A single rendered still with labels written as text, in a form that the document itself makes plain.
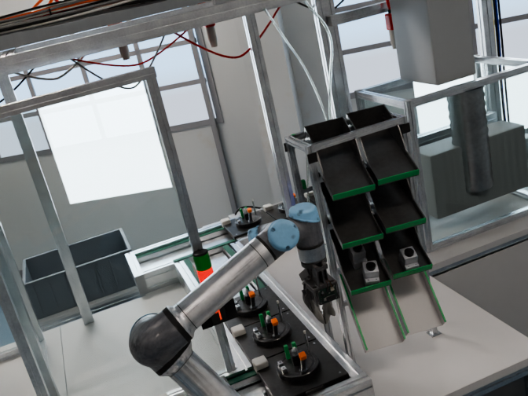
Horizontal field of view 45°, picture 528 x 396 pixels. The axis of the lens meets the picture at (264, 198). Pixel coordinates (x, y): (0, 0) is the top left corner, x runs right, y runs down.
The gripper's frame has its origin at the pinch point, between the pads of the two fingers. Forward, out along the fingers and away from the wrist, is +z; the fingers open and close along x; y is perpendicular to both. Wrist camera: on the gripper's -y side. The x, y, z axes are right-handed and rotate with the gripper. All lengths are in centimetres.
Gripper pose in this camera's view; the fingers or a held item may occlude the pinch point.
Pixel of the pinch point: (323, 318)
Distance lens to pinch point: 186.4
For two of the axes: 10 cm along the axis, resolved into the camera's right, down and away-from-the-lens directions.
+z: 2.1, 9.2, 3.3
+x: 9.2, -3.0, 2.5
